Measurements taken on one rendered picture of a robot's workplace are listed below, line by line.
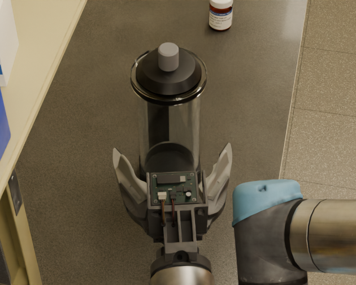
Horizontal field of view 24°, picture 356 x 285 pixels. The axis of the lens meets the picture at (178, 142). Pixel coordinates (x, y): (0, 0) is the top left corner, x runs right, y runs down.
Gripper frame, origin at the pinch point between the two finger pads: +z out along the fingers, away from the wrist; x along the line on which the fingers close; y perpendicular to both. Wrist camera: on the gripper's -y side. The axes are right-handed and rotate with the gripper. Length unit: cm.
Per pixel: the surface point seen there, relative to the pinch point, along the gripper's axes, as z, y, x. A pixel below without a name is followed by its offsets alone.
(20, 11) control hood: -12.9, 38.2, 13.6
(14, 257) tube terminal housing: -10.2, -8.9, 21.5
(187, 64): 12.0, 3.0, -2.8
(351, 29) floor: 143, -126, -73
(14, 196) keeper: -10.7, 6.5, 19.0
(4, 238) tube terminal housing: -10.8, -3.0, 21.8
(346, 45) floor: 134, -126, -69
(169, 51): 11.8, 6.0, -0.3
